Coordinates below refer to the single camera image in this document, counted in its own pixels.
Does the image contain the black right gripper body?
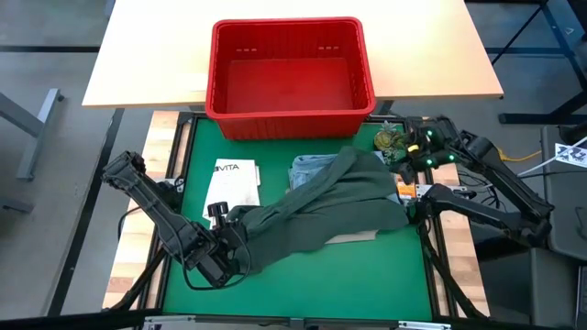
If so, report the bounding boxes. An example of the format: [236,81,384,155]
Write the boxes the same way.
[403,116,462,171]

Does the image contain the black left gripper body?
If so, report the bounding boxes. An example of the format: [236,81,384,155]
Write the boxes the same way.
[196,201,251,271]

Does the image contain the dark green garment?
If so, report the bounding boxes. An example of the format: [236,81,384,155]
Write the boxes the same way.
[227,145,410,275]

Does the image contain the beige shorts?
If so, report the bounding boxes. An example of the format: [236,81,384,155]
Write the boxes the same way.
[325,228,380,245]

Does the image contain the light blue jeans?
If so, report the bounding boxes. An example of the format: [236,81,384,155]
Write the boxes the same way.
[288,151,401,205]

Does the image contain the red plastic laundry bin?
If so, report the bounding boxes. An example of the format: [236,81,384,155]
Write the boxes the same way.
[205,16,378,141]

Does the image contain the clear package with orange label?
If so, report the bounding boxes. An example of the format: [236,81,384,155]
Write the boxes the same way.
[396,181,417,201]

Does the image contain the succulent plant in black pot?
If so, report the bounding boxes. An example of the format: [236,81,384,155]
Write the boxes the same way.
[373,121,407,165]

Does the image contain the white cloth tote bag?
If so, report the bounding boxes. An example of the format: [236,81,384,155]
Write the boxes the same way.
[202,158,261,228]

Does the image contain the black metal stand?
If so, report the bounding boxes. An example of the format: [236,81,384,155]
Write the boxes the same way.
[485,0,587,126]

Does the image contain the green table mat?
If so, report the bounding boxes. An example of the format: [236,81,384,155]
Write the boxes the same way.
[162,118,435,322]

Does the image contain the white printed paper tag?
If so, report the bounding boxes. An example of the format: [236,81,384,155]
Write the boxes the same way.
[553,142,587,167]

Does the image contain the white label strip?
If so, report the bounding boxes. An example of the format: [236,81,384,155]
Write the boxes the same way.
[171,73,209,94]

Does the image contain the light wooden desk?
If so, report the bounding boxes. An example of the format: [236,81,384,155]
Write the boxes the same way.
[82,0,504,109]

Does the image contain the grey metal desk leg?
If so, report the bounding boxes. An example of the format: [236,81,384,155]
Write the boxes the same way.
[0,88,65,184]

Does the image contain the black left wrist camera cable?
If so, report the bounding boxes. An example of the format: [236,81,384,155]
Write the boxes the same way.
[182,228,252,292]

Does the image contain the black coiled cable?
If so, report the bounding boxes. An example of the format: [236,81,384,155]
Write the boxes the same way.
[458,171,504,210]

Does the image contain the yellow power cable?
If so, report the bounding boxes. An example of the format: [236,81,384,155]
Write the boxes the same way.
[497,148,543,164]

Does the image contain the silver metal bracket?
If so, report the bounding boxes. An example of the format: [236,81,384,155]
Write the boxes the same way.
[397,320,453,330]
[142,314,199,330]

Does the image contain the thin black cable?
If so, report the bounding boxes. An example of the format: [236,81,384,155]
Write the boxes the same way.
[117,200,153,240]

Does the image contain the white cable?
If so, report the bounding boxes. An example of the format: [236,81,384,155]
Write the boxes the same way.
[517,155,587,178]

